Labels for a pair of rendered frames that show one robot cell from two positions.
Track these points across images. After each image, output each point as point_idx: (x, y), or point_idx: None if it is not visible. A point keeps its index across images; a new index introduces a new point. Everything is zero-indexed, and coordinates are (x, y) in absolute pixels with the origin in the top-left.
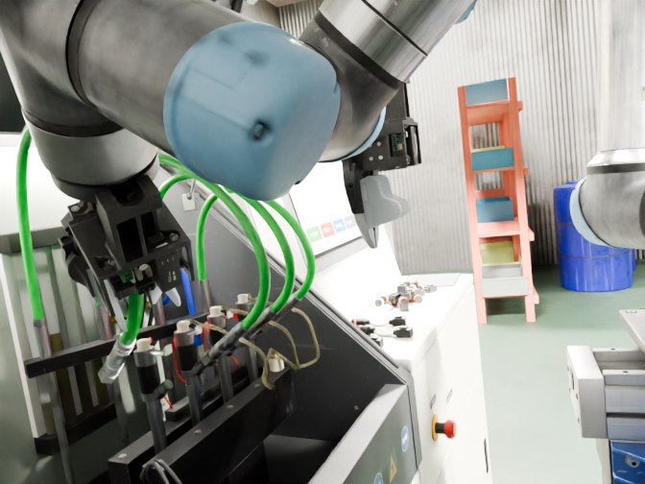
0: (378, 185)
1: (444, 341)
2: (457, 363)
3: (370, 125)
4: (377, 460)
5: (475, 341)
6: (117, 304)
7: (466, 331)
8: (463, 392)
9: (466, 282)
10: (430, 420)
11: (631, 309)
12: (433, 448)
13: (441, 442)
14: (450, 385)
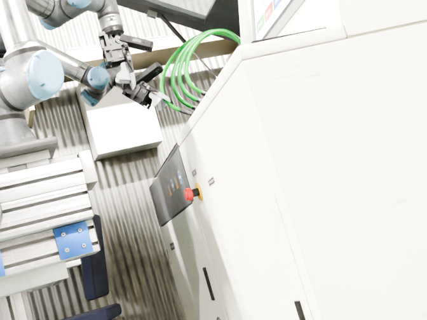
0: (120, 70)
1: (198, 134)
2: (218, 160)
3: (89, 86)
4: (170, 174)
5: (256, 149)
6: (158, 105)
7: (231, 131)
8: (232, 194)
9: (225, 66)
10: (194, 183)
11: (49, 137)
12: (200, 203)
13: (208, 208)
14: (211, 174)
